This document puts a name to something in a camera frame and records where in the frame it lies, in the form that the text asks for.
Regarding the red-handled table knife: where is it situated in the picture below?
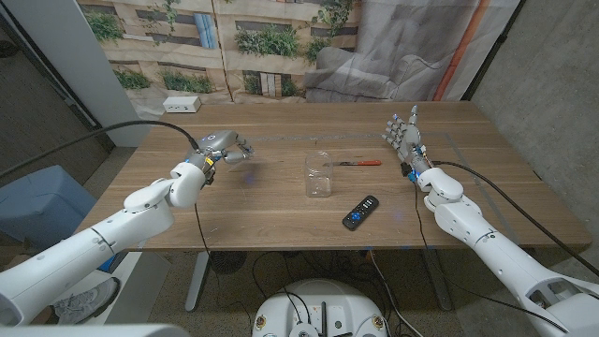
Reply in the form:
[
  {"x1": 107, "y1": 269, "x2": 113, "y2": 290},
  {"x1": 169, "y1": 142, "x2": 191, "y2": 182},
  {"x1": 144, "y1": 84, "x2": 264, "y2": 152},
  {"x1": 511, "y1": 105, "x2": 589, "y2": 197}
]
[{"x1": 321, "y1": 159, "x2": 383, "y2": 168}]

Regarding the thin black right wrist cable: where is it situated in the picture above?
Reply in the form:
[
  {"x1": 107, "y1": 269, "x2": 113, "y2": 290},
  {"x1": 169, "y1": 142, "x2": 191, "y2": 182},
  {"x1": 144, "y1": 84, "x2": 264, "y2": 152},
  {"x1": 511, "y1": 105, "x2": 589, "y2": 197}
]
[{"x1": 413, "y1": 181, "x2": 570, "y2": 334}]

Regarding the black TV remote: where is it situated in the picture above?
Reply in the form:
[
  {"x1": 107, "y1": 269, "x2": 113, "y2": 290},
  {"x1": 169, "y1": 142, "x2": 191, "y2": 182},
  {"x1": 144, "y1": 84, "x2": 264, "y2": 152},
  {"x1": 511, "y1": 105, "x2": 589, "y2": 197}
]
[{"x1": 341, "y1": 195, "x2": 380, "y2": 232}]

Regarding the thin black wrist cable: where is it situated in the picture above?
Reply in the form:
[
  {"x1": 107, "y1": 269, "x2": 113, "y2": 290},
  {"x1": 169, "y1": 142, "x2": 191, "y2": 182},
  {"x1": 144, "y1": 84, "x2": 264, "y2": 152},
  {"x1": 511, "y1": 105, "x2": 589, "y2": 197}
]
[
  {"x1": 194, "y1": 203, "x2": 254, "y2": 329},
  {"x1": 413, "y1": 181, "x2": 570, "y2": 334}
]

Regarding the clear plastic cup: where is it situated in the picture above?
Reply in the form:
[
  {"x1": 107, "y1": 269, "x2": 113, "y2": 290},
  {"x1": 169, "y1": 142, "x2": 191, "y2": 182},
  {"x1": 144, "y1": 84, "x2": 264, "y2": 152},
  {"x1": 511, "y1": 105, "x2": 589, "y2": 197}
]
[{"x1": 304, "y1": 150, "x2": 334, "y2": 198}]

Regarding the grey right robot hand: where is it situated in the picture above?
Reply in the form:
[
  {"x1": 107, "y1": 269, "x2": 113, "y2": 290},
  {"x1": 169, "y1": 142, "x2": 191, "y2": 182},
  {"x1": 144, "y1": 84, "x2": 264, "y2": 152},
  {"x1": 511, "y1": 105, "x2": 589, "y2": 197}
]
[{"x1": 381, "y1": 105, "x2": 432, "y2": 176}]

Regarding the white table leg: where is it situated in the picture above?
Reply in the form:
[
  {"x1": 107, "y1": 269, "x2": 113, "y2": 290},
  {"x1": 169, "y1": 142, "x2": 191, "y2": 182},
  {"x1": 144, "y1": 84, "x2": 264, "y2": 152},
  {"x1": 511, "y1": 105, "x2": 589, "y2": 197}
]
[
  {"x1": 423, "y1": 247, "x2": 453, "y2": 313},
  {"x1": 184, "y1": 251, "x2": 212, "y2": 313}
]

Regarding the grey sneaker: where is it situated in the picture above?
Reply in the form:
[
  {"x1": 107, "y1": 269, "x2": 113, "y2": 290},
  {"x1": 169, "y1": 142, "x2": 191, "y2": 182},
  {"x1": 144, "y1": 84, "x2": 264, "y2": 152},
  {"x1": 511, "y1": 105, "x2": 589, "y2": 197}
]
[{"x1": 49, "y1": 276, "x2": 122, "y2": 326}]

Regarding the white floor cable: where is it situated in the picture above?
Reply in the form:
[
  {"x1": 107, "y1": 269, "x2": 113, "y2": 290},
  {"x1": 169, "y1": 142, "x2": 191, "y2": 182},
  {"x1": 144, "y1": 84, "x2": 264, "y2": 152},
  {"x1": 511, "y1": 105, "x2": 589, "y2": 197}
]
[{"x1": 368, "y1": 250, "x2": 416, "y2": 337}]

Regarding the blue upholstered seat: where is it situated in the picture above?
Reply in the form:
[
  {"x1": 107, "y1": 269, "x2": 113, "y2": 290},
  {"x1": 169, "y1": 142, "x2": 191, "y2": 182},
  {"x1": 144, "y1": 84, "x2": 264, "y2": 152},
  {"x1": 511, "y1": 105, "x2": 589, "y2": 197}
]
[{"x1": 0, "y1": 164, "x2": 97, "y2": 254}]

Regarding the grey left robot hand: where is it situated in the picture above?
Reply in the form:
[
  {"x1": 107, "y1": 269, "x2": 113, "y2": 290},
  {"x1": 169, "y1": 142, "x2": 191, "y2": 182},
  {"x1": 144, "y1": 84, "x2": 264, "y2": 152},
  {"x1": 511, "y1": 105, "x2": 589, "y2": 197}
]
[{"x1": 185, "y1": 129, "x2": 256, "y2": 175}]

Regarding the white power strip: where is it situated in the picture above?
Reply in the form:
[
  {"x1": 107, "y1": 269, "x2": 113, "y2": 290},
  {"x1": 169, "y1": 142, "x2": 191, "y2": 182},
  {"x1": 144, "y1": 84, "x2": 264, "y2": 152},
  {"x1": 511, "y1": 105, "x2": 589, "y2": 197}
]
[{"x1": 162, "y1": 95, "x2": 203, "y2": 114}]

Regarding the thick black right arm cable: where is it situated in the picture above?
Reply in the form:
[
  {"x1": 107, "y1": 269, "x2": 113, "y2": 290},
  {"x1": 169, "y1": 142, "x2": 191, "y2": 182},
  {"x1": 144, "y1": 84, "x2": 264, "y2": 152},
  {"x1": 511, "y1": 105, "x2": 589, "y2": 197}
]
[{"x1": 432, "y1": 160, "x2": 599, "y2": 277}]

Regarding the white robot torso base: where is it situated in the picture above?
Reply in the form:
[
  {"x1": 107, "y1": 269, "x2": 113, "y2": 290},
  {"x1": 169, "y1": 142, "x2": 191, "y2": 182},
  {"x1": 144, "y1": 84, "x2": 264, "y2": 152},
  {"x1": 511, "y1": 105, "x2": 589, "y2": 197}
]
[{"x1": 252, "y1": 279, "x2": 389, "y2": 337}]

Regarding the thin black left wrist cable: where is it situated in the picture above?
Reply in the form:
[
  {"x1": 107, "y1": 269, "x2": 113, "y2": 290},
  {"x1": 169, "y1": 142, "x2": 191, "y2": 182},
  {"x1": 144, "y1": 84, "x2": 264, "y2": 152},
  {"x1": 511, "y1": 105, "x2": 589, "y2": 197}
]
[{"x1": 194, "y1": 203, "x2": 254, "y2": 329}]

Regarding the black round floor fan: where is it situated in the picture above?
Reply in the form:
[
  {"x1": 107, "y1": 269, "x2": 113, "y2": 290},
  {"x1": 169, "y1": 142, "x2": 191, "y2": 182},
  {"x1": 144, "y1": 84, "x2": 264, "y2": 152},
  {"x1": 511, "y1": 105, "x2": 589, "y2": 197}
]
[{"x1": 209, "y1": 251, "x2": 248, "y2": 275}]

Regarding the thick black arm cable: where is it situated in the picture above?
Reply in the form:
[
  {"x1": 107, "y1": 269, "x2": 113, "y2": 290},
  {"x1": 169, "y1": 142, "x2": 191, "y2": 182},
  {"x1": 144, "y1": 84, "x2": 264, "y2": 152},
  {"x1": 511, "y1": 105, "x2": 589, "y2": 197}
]
[
  {"x1": 0, "y1": 120, "x2": 201, "y2": 179},
  {"x1": 432, "y1": 160, "x2": 599, "y2": 277}
]

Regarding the printed fabric backdrop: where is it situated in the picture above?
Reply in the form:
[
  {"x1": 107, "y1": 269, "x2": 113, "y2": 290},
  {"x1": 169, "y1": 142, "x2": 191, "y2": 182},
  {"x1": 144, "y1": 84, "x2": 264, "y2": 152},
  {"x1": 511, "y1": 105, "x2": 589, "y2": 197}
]
[{"x1": 77, "y1": 0, "x2": 523, "y2": 128}]

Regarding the white square column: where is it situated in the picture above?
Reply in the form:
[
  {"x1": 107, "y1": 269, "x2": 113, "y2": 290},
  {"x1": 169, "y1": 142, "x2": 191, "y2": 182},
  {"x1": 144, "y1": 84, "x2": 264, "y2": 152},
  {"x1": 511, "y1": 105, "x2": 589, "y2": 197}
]
[{"x1": 2, "y1": 0, "x2": 151, "y2": 149}]

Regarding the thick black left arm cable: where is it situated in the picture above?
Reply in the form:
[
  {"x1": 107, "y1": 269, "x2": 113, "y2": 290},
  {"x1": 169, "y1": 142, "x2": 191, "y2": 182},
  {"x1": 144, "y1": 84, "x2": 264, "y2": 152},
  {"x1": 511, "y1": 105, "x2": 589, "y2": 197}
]
[{"x1": 0, "y1": 120, "x2": 201, "y2": 179}]

